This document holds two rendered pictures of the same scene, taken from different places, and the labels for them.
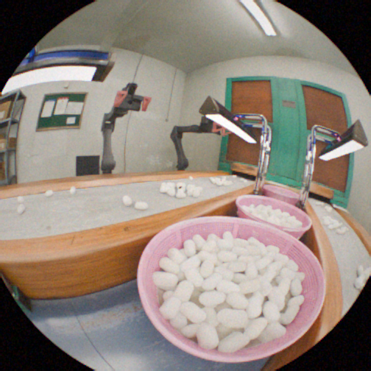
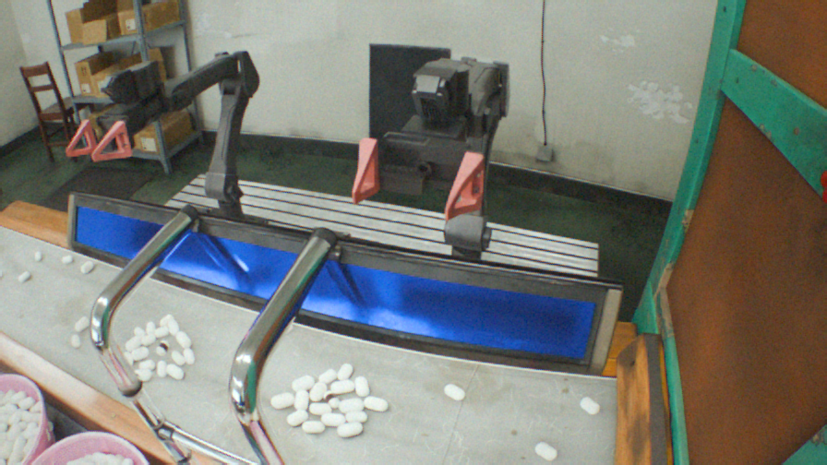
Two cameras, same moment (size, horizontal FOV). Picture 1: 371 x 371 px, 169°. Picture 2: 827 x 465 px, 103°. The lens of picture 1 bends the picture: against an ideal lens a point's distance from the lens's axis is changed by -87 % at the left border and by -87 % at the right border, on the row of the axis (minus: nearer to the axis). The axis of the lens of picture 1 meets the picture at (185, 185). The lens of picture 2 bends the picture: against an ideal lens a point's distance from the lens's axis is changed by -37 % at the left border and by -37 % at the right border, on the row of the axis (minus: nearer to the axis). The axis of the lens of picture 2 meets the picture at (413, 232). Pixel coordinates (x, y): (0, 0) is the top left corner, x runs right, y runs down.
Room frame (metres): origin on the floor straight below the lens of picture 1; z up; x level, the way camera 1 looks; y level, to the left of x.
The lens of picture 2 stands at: (0.68, -0.61, 1.34)
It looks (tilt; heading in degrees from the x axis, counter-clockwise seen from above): 36 degrees down; 64
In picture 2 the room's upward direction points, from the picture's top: straight up
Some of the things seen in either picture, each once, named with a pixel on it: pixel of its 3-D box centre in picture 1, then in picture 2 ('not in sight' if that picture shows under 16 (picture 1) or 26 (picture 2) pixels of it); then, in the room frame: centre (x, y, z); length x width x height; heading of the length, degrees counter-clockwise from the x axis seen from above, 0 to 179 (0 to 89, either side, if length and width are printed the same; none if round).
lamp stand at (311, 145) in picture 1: (320, 179); not in sight; (0.39, -0.60, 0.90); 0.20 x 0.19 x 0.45; 139
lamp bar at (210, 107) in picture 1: (239, 126); (262, 256); (0.71, -0.25, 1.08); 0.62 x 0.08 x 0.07; 139
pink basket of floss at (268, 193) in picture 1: (280, 198); not in sight; (0.65, -0.57, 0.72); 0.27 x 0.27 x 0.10
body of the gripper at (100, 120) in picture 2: (127, 104); (124, 126); (0.51, 0.28, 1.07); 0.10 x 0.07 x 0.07; 135
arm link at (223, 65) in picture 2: (112, 120); (207, 89); (0.70, 0.47, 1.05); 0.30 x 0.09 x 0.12; 45
